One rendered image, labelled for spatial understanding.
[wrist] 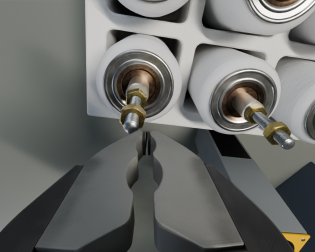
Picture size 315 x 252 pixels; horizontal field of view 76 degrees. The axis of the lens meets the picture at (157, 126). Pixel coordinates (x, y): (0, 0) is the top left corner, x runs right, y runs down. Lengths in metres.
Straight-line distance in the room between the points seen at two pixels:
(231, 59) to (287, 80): 0.11
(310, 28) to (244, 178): 0.22
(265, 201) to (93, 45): 0.32
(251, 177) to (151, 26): 0.28
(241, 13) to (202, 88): 0.08
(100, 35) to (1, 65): 0.33
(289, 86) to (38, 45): 0.47
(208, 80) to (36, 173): 0.58
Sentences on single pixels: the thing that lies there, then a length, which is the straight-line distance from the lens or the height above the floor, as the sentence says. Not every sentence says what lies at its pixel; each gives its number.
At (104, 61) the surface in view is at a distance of 0.23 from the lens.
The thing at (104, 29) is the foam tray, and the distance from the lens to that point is 0.29.
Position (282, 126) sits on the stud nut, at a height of 0.33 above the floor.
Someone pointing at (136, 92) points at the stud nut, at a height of 0.30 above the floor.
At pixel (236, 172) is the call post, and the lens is 0.37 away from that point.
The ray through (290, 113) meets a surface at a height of 0.24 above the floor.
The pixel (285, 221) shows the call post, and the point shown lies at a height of 0.30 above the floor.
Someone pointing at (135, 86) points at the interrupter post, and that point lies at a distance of 0.19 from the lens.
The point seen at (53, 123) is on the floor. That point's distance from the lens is 0.58.
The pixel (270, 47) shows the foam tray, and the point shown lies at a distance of 0.33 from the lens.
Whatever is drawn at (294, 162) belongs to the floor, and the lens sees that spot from 0.72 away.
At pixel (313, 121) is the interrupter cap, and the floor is 0.25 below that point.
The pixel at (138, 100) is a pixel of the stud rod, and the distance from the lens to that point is 0.17.
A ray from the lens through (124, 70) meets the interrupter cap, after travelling 0.22.
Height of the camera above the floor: 0.46
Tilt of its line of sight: 62 degrees down
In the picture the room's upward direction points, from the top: 177 degrees clockwise
